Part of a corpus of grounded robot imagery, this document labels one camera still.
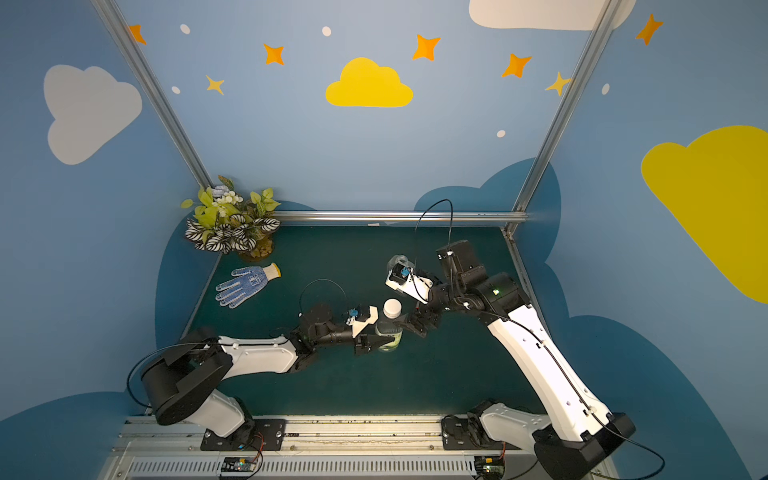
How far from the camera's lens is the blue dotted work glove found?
101 cm

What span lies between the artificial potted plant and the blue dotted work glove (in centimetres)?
14

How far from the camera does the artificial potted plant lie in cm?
90
